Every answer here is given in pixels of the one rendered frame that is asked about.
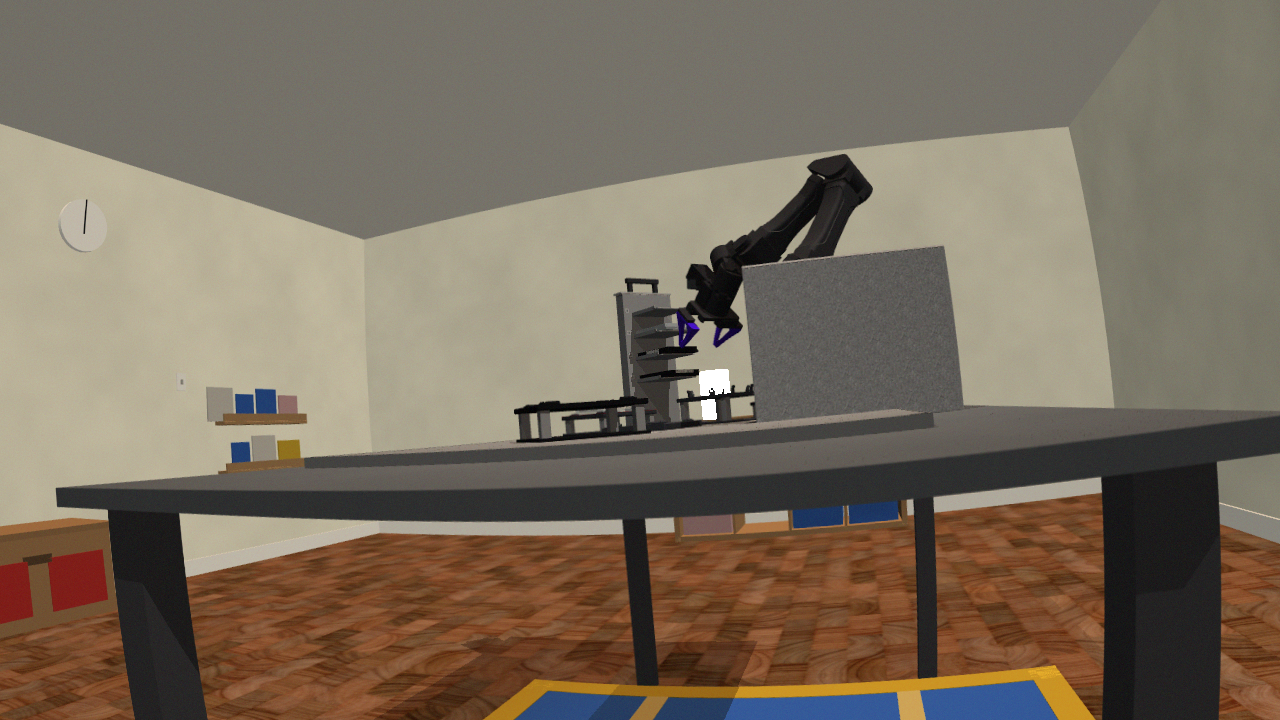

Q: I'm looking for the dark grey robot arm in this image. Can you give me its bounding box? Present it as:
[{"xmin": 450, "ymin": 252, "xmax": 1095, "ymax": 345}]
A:
[{"xmin": 686, "ymin": 154, "xmax": 873, "ymax": 309}]

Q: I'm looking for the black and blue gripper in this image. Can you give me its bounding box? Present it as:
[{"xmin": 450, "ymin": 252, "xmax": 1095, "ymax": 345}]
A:
[{"xmin": 676, "ymin": 284, "xmax": 742, "ymax": 348}]

